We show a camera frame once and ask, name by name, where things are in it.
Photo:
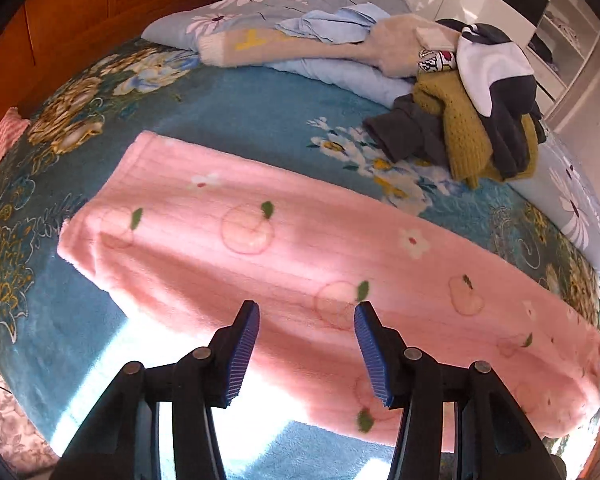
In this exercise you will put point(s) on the pink checkered cloth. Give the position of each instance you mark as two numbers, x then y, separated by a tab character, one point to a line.
2	142

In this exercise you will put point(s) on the black and white garment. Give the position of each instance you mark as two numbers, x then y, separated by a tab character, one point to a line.
485	70

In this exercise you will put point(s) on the grey floral bed sheet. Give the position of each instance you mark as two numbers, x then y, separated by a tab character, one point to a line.
10	410

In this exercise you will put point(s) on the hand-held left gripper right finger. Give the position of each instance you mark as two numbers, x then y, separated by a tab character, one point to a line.
372	355

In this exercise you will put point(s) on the wooden headboard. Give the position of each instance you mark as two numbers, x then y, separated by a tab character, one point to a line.
80	10

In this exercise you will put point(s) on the beige fuzzy sweater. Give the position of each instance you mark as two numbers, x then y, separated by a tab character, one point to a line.
390	45

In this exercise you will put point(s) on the grey-blue daisy-print quilt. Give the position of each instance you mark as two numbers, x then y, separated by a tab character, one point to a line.
575	195

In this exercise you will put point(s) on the pink peach-print towel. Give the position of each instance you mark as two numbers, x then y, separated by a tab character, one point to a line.
290	255

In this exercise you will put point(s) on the mustard knitted sweater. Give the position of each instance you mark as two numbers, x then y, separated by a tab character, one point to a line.
460	130

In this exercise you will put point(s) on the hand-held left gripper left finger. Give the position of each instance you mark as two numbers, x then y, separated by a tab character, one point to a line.
242	355

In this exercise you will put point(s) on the dark grey garment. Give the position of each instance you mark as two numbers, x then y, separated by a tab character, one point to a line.
405	130

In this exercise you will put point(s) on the white red black printed garment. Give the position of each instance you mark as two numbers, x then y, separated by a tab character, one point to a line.
436	61

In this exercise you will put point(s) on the blue floral bed blanket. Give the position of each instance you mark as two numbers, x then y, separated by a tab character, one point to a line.
230	110

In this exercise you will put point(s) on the light blue garment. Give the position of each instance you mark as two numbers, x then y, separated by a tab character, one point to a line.
340	77

